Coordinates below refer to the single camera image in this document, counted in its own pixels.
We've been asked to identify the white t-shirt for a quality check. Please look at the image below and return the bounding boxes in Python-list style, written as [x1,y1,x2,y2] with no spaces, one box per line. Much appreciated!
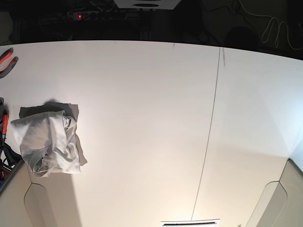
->
[10,110,80,178]

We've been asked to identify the white monitor stand base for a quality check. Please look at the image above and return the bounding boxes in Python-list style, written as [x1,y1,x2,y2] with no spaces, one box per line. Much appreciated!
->
[114,0,181,10]

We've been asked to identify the tool bin at left edge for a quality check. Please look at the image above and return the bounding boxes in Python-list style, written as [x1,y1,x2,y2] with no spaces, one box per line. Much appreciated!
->
[0,97,24,193]

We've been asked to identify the white cable on floor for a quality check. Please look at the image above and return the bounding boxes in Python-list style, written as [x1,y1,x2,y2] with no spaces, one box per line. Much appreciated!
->
[236,0,303,52]

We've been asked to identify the red handled pliers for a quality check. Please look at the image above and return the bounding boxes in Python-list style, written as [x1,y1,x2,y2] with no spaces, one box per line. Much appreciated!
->
[0,47,19,80]

